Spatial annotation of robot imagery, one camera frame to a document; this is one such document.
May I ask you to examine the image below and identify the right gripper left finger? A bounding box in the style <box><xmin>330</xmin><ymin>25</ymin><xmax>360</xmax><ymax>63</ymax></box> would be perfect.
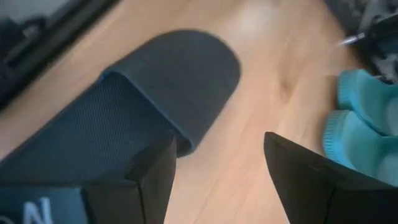
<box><xmin>81</xmin><ymin>133</ymin><xmax>178</xmax><ymax>224</ymax></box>

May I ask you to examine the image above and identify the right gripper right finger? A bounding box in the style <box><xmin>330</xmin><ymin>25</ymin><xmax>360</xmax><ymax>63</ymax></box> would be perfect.
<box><xmin>263</xmin><ymin>131</ymin><xmax>398</xmax><ymax>224</ymax></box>

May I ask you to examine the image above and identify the teal rubber slide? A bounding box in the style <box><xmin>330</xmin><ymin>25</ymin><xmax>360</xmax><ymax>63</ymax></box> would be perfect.
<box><xmin>322</xmin><ymin>109</ymin><xmax>398</xmax><ymax>187</ymax></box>
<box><xmin>337</xmin><ymin>68</ymin><xmax>398</xmax><ymax>136</ymax></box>

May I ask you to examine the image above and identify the black rubber slide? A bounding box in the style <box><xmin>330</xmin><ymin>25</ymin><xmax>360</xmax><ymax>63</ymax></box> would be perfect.
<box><xmin>0</xmin><ymin>29</ymin><xmax>242</xmax><ymax>189</ymax></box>

